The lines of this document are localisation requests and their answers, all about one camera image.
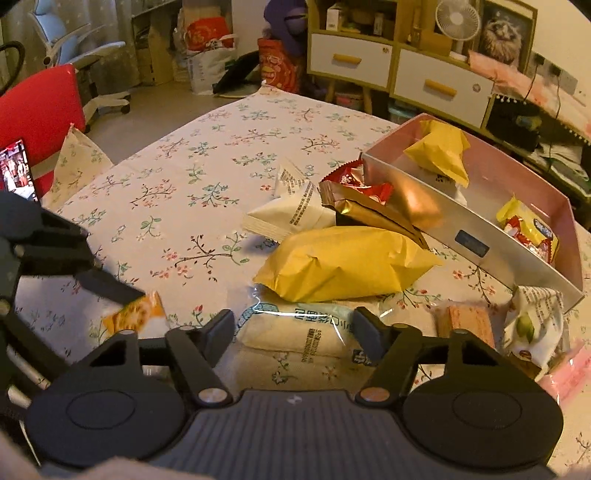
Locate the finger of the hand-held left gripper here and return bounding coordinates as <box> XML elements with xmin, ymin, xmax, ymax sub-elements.
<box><xmin>18</xmin><ymin>251</ymin><xmax>147</xmax><ymax>306</ymax></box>
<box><xmin>28</xmin><ymin>205</ymin><xmax>92</xmax><ymax>253</ymax></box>

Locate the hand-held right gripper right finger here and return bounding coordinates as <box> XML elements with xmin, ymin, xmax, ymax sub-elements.
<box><xmin>353</xmin><ymin>307</ymin><xmax>502</xmax><ymax>408</ymax></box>

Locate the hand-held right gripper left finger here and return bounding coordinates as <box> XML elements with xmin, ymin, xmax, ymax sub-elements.
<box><xmin>90</xmin><ymin>309</ymin><xmax>236</xmax><ymax>408</ymax></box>

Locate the orange snack packet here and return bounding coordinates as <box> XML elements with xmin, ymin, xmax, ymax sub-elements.
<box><xmin>102</xmin><ymin>292</ymin><xmax>167</xmax><ymax>334</ymax></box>

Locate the white bread roll packet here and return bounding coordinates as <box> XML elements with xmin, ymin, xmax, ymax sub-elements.
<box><xmin>235</xmin><ymin>300</ymin><xmax>384</xmax><ymax>366</ymax></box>

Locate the clear packet with brown cake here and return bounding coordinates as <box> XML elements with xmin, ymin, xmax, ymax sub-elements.
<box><xmin>431</xmin><ymin>305</ymin><xmax>496</xmax><ymax>349</ymax></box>

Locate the gold brown snack packet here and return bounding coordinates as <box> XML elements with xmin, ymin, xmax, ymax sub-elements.
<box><xmin>320</xmin><ymin>180</ymin><xmax>431</xmax><ymax>250</ymax></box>

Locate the white snack packet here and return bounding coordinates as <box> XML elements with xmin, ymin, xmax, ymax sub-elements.
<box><xmin>242</xmin><ymin>164</ymin><xmax>338</xmax><ymax>243</ymax></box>

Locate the silver box with pink inside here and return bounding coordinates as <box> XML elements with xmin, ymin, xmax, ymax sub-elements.
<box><xmin>360</xmin><ymin>113</ymin><xmax>585</xmax><ymax>315</ymax></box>

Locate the small red snack packet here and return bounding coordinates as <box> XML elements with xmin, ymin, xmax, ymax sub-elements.
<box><xmin>321</xmin><ymin>159</ymin><xmax>394</xmax><ymax>204</ymax></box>

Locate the white packet with green print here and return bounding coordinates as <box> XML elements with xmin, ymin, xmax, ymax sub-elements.
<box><xmin>503</xmin><ymin>286</ymin><xmax>566</xmax><ymax>370</ymax></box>

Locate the yellow clear snack packet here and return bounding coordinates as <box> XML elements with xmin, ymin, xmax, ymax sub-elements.
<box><xmin>496</xmin><ymin>196</ymin><xmax>560</xmax><ymax>266</ymax></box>

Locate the pink snack packet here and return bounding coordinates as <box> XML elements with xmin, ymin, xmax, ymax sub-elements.
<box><xmin>540</xmin><ymin>342</ymin><xmax>591</xmax><ymax>409</ymax></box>

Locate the red chair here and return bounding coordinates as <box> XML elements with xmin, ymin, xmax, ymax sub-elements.
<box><xmin>0</xmin><ymin>65</ymin><xmax>88</xmax><ymax>200</ymax></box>

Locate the blue white office chair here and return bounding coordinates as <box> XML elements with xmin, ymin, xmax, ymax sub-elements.
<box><xmin>28</xmin><ymin>0</ymin><xmax>133</xmax><ymax>126</ymax></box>

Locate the white and red bag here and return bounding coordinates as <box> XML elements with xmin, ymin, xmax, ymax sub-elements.
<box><xmin>185</xmin><ymin>18</ymin><xmax>239</xmax><ymax>96</ymax></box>

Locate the black flat board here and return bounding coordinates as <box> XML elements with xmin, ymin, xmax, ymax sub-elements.
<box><xmin>215</xmin><ymin>51</ymin><xmax>262</xmax><ymax>99</ymax></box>

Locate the yellow shelf cabinet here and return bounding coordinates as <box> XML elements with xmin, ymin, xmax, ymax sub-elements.
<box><xmin>307</xmin><ymin>0</ymin><xmax>539</xmax><ymax>132</ymax></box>

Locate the red printed bag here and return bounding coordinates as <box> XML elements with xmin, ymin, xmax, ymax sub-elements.
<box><xmin>257</xmin><ymin>38</ymin><xmax>299</xmax><ymax>94</ymax></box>

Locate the pink cloth runner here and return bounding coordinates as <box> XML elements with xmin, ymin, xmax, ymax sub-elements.
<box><xmin>468</xmin><ymin>51</ymin><xmax>591</xmax><ymax>139</ymax></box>

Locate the purple plush toy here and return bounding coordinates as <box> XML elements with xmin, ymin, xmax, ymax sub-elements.
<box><xmin>263</xmin><ymin>0</ymin><xmax>310</xmax><ymax>47</ymax></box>

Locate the white desk fan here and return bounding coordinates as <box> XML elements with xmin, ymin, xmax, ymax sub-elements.
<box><xmin>436</xmin><ymin>0</ymin><xmax>482</xmax><ymax>57</ymax></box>

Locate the framed cat picture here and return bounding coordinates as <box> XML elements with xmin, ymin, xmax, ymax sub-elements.
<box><xmin>478</xmin><ymin>0</ymin><xmax>539</xmax><ymax>73</ymax></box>

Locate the white drawer with yellow handle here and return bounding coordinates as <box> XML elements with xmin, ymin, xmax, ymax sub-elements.
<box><xmin>310</xmin><ymin>33</ymin><xmax>393</xmax><ymax>89</ymax></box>
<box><xmin>394</xmin><ymin>48</ymin><xmax>495</xmax><ymax>128</ymax></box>

